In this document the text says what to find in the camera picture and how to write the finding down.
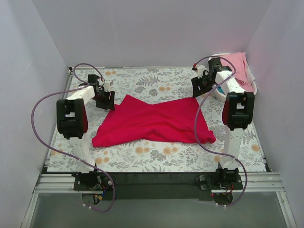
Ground red t shirt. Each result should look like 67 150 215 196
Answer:
92 95 216 148

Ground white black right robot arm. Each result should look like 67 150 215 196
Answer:
191 56 255 192

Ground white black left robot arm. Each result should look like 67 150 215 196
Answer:
56 74 115 190

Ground blue garment in basket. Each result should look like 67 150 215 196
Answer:
218 87 224 94

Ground white laundry basket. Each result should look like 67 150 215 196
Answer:
208 53 259 102

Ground floral table mat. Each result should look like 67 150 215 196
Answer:
47 67 267 173

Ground pink t shirt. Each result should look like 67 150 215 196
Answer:
222 52 255 92

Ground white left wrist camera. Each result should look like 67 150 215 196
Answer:
102 80 114 92

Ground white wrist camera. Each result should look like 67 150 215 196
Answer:
102 80 114 92
192 65 207 78

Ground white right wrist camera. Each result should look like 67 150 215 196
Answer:
192 65 207 78

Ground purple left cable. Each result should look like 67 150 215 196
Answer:
31 63 116 213

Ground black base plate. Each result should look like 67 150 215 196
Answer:
72 172 245 201

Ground aluminium frame rail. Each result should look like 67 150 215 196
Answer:
34 172 285 193

